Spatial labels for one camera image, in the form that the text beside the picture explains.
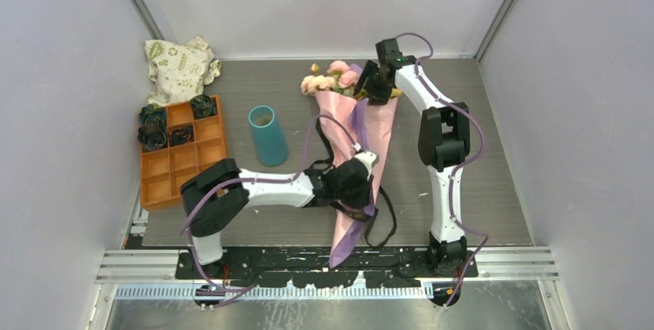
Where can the teal cylindrical vase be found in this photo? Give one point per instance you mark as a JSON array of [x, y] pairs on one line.
[[268, 138]]

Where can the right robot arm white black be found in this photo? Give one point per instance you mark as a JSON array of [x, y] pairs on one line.
[[443, 145]]

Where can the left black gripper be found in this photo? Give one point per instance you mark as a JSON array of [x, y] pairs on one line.
[[362, 197]]

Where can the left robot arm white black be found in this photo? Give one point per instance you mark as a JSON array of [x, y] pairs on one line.
[[214, 197]]

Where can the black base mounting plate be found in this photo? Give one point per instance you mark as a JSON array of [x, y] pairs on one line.
[[327, 264]]

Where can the dark rolled fabric center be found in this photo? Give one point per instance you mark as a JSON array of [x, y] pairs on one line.
[[181, 135]]

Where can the pink paper flower bouquet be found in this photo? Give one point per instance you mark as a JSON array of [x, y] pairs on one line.
[[357, 118]]

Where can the dark rolled fabric middle-left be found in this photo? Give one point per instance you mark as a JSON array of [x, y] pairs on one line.
[[152, 136]]

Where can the dark rolled fabric top-right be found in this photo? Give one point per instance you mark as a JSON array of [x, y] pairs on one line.
[[203, 106]]

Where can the orange compartment tray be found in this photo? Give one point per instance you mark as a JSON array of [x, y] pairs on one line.
[[164, 171]]

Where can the cream printed cloth bag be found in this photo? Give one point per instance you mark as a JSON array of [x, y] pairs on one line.
[[179, 72]]

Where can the dark rolled fabric top-left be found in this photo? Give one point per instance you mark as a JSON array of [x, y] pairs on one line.
[[152, 113]]

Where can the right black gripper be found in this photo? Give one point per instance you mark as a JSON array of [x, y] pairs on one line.
[[381, 97]]

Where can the aluminium rail frame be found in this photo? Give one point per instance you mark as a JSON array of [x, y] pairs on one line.
[[170, 274]]

